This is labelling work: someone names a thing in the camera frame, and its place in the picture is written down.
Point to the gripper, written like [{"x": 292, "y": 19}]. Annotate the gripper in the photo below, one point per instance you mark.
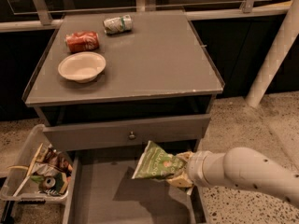
[{"x": 197, "y": 168}]

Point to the green jalapeno chip bag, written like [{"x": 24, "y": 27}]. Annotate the green jalapeno chip bag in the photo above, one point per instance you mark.
[{"x": 155, "y": 163}]

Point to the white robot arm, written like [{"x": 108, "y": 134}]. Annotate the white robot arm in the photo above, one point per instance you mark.
[{"x": 239, "y": 168}]

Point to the round metal drawer knob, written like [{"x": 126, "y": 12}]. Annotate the round metal drawer knob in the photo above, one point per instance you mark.
[{"x": 132, "y": 136}]

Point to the grey top drawer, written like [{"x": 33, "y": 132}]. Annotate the grey top drawer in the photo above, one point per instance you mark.
[{"x": 115, "y": 133}]

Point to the open grey middle drawer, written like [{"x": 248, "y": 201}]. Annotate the open grey middle drawer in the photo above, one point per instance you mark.
[{"x": 103, "y": 191}]

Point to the grey drawer cabinet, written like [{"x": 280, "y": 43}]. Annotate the grey drawer cabinet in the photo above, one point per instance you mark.
[{"x": 158, "y": 70}]

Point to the brown snack wrapper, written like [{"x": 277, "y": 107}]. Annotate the brown snack wrapper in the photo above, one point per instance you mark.
[{"x": 50, "y": 162}]

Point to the white paper bowl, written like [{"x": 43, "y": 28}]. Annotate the white paper bowl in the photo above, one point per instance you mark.
[{"x": 82, "y": 67}]

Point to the clear plastic bin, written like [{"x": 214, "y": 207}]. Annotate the clear plastic bin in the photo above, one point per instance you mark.
[{"x": 24, "y": 184}]

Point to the white diagonal support pole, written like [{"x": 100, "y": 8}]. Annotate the white diagonal support pole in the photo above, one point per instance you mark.
[{"x": 280, "y": 47}]

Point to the green and white soda can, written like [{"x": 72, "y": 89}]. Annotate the green and white soda can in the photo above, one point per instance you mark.
[{"x": 118, "y": 25}]

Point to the red soda can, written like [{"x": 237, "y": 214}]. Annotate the red soda can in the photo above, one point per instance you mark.
[{"x": 82, "y": 41}]

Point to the metal guard rail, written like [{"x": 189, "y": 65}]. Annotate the metal guard rail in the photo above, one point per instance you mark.
[{"x": 30, "y": 15}]

